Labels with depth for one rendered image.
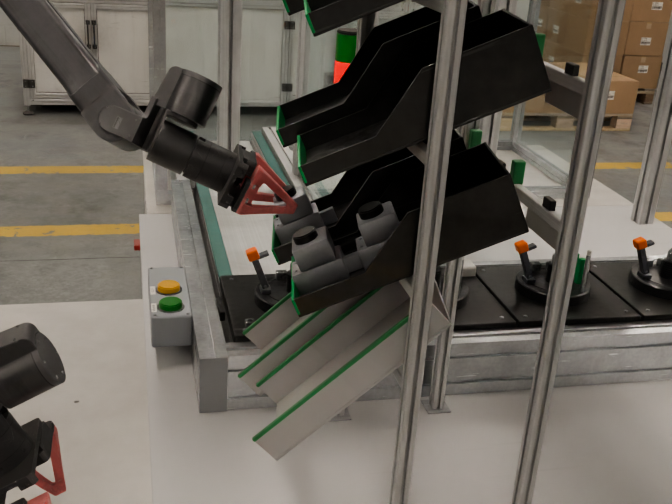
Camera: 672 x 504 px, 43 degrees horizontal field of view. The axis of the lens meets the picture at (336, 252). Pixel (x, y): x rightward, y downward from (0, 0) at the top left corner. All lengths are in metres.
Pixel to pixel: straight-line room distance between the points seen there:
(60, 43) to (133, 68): 5.46
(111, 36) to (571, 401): 5.47
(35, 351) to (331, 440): 0.61
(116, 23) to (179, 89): 5.48
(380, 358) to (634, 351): 0.70
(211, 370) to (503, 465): 0.47
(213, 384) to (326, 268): 0.43
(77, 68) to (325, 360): 0.50
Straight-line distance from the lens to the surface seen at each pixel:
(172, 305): 1.51
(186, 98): 1.13
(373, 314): 1.14
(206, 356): 1.38
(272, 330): 1.32
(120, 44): 6.64
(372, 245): 1.02
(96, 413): 1.44
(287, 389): 1.19
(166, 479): 1.29
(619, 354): 1.62
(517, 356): 1.52
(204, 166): 1.13
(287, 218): 1.16
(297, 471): 1.30
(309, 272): 1.03
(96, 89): 1.17
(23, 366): 0.90
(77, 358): 1.59
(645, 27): 8.47
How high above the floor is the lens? 1.64
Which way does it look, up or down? 23 degrees down
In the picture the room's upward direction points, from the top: 4 degrees clockwise
